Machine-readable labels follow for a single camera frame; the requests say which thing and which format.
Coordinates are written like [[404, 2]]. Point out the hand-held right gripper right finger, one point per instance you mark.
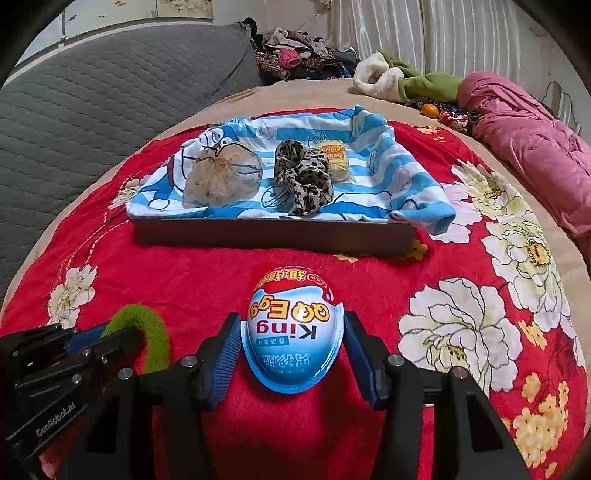
[[364, 364]]

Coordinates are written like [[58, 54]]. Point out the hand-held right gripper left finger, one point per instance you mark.
[[224, 364]]

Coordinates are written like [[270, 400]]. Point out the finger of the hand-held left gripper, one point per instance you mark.
[[85, 339], [120, 344]]

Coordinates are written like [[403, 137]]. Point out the blue white toy egg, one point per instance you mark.
[[291, 332]]

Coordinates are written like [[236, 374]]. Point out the brown shallow box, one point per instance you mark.
[[277, 235]]

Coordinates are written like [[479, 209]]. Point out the pink sheer scrunchie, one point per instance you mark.
[[207, 184]]

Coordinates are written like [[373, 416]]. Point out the leopard print scrunchie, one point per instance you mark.
[[300, 180]]

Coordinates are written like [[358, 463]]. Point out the red floral blanket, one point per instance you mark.
[[184, 286]]

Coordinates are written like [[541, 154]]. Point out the blue striped cartoon cloth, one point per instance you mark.
[[369, 184]]

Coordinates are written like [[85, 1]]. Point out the yellow snack packet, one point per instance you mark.
[[337, 161]]

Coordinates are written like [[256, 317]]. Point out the grey quilted headboard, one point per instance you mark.
[[92, 115]]

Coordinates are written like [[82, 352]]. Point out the red white snack packet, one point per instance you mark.
[[455, 121]]

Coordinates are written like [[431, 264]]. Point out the orange fruit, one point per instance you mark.
[[429, 110]]

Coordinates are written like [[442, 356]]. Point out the pink duvet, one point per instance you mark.
[[521, 138]]

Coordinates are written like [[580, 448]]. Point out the green white plush garment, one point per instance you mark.
[[429, 85]]

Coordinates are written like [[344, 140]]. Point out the pile of clothes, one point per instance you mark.
[[295, 60]]

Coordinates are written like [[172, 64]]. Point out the white curtain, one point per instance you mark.
[[438, 32]]

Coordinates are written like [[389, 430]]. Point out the white ornate frame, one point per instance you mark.
[[577, 124]]

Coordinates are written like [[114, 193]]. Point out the floral wall poster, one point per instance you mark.
[[184, 8]]

